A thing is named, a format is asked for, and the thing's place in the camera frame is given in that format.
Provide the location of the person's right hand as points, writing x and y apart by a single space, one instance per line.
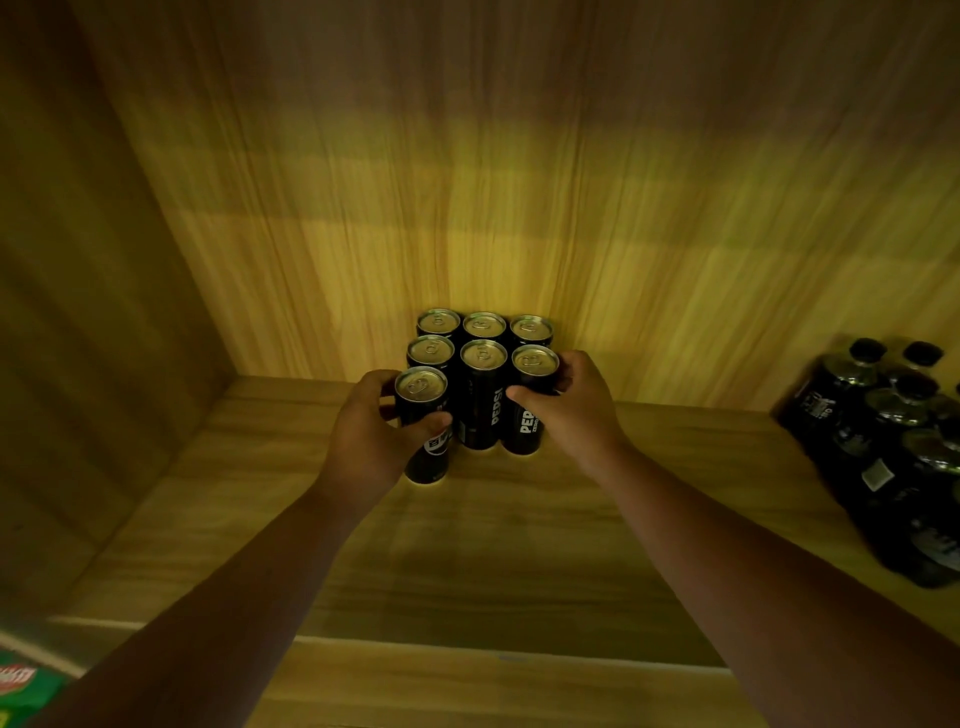
581 420

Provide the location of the person's left hand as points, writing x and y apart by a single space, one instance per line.
360 450

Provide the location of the person's left thumb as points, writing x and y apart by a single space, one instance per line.
429 430

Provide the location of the person's right thumb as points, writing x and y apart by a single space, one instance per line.
529 401

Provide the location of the slim black drink can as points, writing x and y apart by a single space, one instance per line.
535 361
420 386

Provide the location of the person's left forearm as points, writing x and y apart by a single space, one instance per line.
225 622

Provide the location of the person's right forearm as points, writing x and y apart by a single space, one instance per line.
750 592

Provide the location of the cluster of black soda cans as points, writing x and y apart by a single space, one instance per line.
482 375

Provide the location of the wooden shelf unit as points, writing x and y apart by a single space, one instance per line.
525 187

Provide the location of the pack of dark soda bottles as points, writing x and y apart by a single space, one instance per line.
892 465

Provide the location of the green snack packet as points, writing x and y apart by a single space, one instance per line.
26 694

